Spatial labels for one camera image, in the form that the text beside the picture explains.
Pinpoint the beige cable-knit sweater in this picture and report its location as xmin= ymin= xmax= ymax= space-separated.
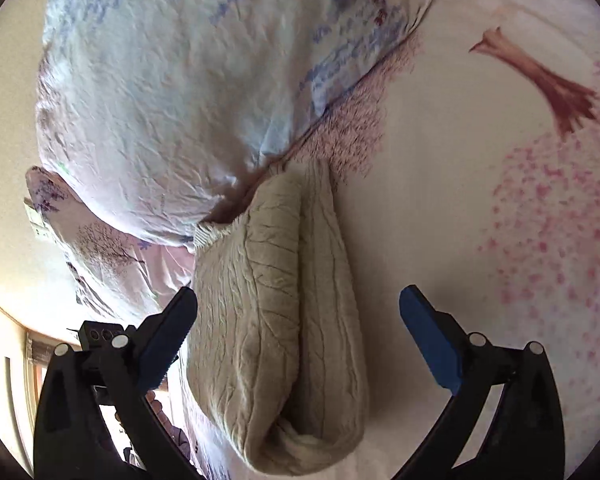
xmin=187 ymin=160 xmax=368 ymax=476

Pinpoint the person's left hand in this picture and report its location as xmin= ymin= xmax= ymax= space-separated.
xmin=145 ymin=389 xmax=180 ymax=442

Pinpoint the left floral pink pillow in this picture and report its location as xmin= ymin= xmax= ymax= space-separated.
xmin=26 ymin=167 xmax=194 ymax=325

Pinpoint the floral pink pillow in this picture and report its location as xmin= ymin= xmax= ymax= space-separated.
xmin=26 ymin=167 xmax=194 ymax=325
xmin=35 ymin=0 xmax=432 ymax=246

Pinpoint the pink floral bed sheet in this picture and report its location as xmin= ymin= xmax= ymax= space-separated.
xmin=284 ymin=0 xmax=600 ymax=479

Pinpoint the right floral pink pillow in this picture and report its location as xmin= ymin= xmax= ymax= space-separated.
xmin=35 ymin=0 xmax=432 ymax=246

